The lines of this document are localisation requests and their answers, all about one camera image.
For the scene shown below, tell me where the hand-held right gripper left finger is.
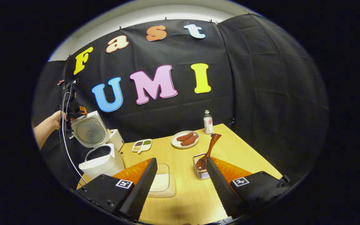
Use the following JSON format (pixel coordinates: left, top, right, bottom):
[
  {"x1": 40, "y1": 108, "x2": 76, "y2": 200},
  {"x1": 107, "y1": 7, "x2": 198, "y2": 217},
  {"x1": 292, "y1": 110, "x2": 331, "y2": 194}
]
[{"x1": 76, "y1": 157, "x2": 158, "y2": 221}]

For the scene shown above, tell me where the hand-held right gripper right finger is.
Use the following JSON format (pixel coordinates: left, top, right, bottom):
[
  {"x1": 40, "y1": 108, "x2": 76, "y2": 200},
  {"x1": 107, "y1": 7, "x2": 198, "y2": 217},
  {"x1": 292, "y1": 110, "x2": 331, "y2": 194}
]
[{"x1": 206, "y1": 156, "x2": 291, "y2": 219}]

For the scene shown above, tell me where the clear tray of rice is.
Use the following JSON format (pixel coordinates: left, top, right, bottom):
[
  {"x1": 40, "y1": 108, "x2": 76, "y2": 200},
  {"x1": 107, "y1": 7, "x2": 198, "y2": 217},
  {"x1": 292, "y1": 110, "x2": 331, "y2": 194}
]
[{"x1": 147, "y1": 163, "x2": 176, "y2": 198}]

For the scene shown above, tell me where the metal wire chopstick holder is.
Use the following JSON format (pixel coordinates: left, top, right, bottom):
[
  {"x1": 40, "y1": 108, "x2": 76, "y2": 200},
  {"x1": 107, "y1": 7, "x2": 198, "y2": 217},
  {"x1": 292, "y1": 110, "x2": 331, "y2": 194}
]
[{"x1": 192, "y1": 153, "x2": 212, "y2": 180}]

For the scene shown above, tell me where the brown wooden spoon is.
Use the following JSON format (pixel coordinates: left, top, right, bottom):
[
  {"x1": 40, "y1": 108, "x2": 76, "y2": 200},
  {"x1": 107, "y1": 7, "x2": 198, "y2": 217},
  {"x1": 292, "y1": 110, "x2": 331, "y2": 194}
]
[{"x1": 195, "y1": 133, "x2": 222, "y2": 171}]

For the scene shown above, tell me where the white rice cooker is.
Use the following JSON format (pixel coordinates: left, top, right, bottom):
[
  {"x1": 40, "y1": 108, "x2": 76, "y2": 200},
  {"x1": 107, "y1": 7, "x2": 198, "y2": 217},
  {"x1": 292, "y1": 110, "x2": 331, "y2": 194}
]
[{"x1": 69, "y1": 111, "x2": 126, "y2": 179}]

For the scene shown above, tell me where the white divided grain dish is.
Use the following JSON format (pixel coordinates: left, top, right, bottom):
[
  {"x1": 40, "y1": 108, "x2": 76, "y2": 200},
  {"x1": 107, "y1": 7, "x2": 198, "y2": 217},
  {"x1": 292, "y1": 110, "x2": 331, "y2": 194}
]
[{"x1": 132, "y1": 139, "x2": 153, "y2": 154}]

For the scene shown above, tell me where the white toaster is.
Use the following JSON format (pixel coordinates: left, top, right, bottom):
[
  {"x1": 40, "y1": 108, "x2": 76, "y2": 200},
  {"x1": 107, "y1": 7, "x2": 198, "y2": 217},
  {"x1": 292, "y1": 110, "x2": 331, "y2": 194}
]
[{"x1": 107, "y1": 129, "x2": 125, "y2": 152}]

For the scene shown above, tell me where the red-brown meat piece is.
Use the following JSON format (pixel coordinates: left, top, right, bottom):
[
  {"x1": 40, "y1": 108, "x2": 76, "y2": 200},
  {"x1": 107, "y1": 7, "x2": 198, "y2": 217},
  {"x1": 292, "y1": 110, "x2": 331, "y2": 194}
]
[
  {"x1": 181, "y1": 135, "x2": 198, "y2": 146},
  {"x1": 176, "y1": 132, "x2": 194, "y2": 142}
]

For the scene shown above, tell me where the white round plate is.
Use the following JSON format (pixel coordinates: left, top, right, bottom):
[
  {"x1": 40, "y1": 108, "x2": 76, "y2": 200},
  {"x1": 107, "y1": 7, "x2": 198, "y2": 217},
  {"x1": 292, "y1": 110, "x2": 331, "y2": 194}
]
[{"x1": 171, "y1": 130, "x2": 200, "y2": 149}]

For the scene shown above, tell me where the clear plastic bottle pink label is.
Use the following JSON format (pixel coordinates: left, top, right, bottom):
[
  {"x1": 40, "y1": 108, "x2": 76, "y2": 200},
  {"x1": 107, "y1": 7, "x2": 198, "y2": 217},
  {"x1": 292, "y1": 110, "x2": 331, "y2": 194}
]
[{"x1": 203, "y1": 110, "x2": 213, "y2": 135}]

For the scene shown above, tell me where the black backdrop cloth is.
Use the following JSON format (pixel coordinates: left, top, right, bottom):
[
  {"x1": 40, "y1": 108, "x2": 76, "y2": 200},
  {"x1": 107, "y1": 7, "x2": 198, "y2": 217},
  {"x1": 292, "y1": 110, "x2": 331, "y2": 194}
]
[{"x1": 32, "y1": 14, "x2": 330, "y2": 188}]

